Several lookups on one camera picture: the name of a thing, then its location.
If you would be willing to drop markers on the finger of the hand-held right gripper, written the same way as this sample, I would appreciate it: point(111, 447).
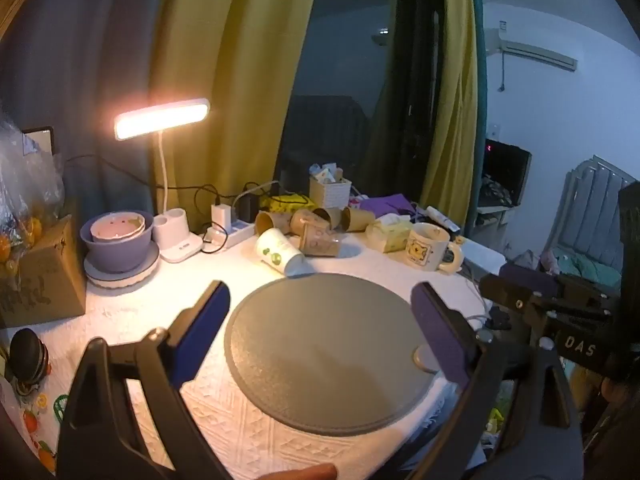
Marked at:
point(505, 295)
point(530, 279)

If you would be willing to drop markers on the black monitor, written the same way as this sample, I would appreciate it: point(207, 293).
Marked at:
point(505, 172)

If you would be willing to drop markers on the clear plastic bag of oranges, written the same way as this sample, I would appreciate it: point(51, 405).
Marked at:
point(25, 195)

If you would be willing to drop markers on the white tube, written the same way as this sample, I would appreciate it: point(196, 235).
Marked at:
point(442, 219)

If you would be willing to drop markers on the white desk lamp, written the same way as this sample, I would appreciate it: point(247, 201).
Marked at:
point(160, 117)

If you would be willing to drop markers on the white woven basket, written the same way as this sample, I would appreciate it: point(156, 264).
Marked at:
point(330, 192)

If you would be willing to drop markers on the pink bowl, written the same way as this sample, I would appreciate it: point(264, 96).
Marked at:
point(117, 227)

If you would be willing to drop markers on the yellow pouch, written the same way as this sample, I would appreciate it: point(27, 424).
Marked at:
point(287, 202)

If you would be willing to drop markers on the black charger plug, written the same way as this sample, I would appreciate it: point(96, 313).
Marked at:
point(247, 208)

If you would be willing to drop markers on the cream mug bear print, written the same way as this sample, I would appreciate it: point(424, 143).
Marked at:
point(425, 250)

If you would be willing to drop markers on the framed tablet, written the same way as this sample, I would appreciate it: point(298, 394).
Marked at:
point(39, 141)

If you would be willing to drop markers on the purple cloth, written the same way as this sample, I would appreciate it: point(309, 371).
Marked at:
point(387, 204)

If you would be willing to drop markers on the white textured tablecloth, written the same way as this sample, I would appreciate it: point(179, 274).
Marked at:
point(210, 430)

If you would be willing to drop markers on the cardboard box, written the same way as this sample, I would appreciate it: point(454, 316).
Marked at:
point(45, 280)

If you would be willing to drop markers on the round grey mat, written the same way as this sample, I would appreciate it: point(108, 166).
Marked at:
point(325, 350)

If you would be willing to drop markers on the white air conditioner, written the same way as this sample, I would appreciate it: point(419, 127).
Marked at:
point(535, 50)

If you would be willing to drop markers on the black round case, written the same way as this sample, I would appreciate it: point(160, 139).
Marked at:
point(27, 357)

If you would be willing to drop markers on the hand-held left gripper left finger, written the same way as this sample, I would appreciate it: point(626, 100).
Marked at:
point(200, 335)

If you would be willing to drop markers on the yellow tissue pack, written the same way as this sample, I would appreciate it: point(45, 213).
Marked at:
point(390, 234)

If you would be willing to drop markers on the white round plate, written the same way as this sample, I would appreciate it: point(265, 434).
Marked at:
point(122, 280)

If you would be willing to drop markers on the grey padded headboard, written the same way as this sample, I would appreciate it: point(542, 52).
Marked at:
point(590, 215)

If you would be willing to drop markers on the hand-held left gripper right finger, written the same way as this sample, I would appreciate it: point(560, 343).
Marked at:
point(435, 330)

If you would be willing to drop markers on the white paper cup green print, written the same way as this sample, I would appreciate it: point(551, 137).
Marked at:
point(277, 252)

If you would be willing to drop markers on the purple bowl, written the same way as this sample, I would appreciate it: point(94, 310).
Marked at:
point(117, 255)

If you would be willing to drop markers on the yellow curtain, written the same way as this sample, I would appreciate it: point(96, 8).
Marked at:
point(452, 85)
point(235, 60)

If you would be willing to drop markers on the white power strip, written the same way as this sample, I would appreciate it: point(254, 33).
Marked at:
point(235, 235)

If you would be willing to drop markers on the small grey round coaster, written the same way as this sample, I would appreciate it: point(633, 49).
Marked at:
point(424, 359)

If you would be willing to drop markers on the white charger plug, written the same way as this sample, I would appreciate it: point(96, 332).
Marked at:
point(221, 216)

